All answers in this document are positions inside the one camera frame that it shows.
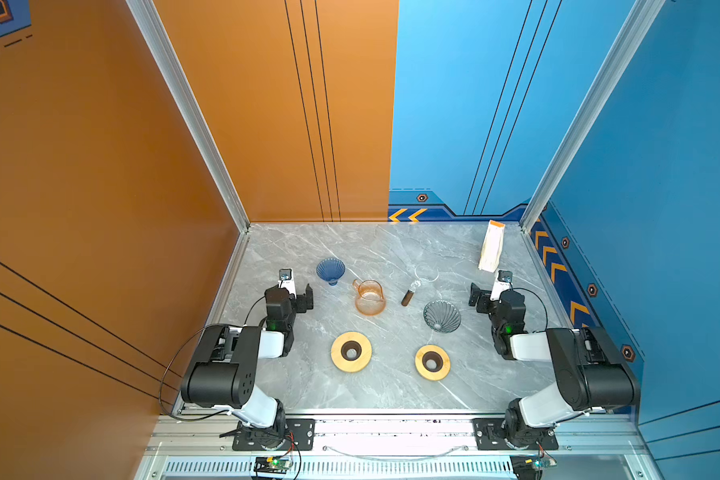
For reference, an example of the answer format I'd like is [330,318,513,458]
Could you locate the blue glass dripper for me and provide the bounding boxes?
[316,257,346,286]

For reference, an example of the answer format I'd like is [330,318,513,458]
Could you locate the grey glass dripper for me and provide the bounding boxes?
[423,300,461,333]

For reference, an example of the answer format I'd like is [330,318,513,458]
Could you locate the coffee filter bag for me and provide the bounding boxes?
[478,220,506,272]

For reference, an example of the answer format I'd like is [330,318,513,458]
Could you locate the wooden dripper ring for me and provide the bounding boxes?
[330,331,373,374]
[413,344,452,382]

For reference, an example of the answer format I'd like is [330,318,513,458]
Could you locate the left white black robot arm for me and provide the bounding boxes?
[180,286,314,449]

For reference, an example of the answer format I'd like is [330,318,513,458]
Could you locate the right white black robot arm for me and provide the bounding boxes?
[469,283,640,449]

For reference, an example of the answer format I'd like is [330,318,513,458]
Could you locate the amber glass pitcher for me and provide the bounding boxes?
[352,279,386,316]

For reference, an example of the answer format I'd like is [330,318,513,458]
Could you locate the left circuit board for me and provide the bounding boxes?
[253,457,294,478]

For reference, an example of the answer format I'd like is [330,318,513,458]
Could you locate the circuit board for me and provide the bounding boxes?
[253,457,294,478]
[510,456,557,480]

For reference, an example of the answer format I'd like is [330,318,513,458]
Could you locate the right circuit board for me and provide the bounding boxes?
[510,456,557,480]

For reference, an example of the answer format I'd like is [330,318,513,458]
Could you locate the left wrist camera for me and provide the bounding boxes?
[278,268,296,296]

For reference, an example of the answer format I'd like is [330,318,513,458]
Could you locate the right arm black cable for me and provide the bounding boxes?
[511,287,550,332]

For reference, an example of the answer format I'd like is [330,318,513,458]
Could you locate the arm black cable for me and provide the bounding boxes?
[511,287,550,332]
[158,292,277,421]

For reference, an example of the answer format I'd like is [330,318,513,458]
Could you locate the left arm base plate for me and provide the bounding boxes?
[232,418,316,452]

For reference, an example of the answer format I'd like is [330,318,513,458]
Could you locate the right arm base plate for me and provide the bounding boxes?
[472,418,559,451]

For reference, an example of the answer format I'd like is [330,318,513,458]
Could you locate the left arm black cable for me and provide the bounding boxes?
[158,292,277,421]

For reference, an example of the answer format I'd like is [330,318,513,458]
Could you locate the aluminium front rail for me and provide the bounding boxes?
[135,411,662,479]

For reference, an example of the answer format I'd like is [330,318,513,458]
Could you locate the right aluminium corner post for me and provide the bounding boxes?
[519,0,665,233]

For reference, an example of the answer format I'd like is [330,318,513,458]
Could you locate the aluminium corner post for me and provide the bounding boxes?
[519,0,665,233]
[126,0,251,234]

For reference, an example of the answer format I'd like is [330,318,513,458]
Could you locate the left aluminium corner post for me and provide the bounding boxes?
[126,0,251,234]

